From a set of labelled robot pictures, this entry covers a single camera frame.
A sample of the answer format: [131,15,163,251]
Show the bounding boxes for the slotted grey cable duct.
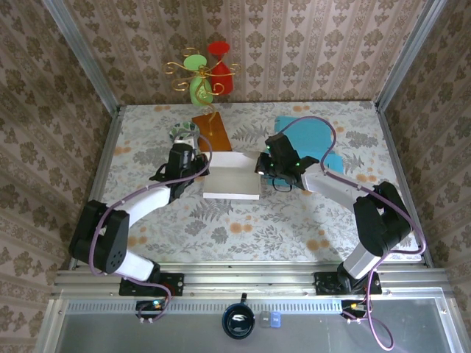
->
[65,298,343,313]

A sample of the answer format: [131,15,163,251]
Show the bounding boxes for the gold wire stand, wooden base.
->
[163,46,243,154]

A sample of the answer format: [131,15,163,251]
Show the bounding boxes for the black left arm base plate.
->
[118,272,185,297]

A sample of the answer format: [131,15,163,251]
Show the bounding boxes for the grey metal shelf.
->
[36,298,464,353]

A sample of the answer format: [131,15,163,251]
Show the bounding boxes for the blue paper box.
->
[274,115,345,176]

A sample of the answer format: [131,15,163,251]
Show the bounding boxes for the white paper box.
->
[202,151,263,202]

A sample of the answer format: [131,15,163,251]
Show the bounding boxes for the dark blue mug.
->
[222,293,256,340]

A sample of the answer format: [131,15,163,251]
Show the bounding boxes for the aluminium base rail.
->
[51,268,448,299]

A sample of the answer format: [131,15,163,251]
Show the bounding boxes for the red wine glass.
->
[207,41,235,96]

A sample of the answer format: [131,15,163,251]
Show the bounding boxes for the green wine glass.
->
[183,54,213,108]

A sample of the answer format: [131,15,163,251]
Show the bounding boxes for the small circuit board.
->
[341,299,369,320]
[135,299,166,320]

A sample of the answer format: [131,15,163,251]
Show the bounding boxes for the leaf pattern bowl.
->
[169,122,200,143]

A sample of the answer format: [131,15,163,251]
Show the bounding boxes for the aluminium table side rail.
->
[69,106,124,271]
[375,102,434,268]

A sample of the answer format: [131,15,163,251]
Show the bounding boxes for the aluminium corner post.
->
[42,0,122,115]
[373,0,448,111]

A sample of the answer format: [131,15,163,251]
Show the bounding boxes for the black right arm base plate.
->
[314,271,383,296]

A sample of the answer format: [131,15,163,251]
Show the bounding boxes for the floral tablecloth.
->
[86,101,424,264]

